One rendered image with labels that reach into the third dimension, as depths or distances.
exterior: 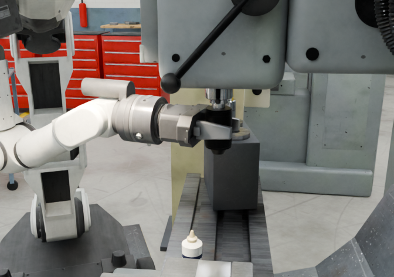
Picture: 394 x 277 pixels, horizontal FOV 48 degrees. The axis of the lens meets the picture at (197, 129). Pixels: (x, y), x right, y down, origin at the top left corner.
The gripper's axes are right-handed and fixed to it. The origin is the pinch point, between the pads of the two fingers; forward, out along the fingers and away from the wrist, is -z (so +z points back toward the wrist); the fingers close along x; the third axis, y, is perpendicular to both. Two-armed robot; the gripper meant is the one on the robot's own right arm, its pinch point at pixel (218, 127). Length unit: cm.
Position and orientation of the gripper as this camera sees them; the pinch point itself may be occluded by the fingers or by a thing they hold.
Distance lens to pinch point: 77.7
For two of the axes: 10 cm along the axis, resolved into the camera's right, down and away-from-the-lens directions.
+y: -0.1, 9.6, 2.9
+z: -9.4, -1.0, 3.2
